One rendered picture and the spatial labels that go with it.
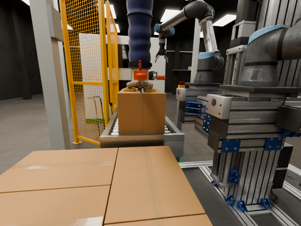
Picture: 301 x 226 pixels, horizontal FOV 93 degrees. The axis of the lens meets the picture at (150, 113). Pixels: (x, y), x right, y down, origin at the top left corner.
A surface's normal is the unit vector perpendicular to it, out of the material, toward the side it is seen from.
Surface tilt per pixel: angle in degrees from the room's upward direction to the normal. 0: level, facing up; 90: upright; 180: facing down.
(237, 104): 90
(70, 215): 0
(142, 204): 0
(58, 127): 90
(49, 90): 90
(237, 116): 90
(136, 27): 77
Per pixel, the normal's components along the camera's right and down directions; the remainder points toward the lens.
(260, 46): -0.80, 0.13
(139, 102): 0.10, 0.23
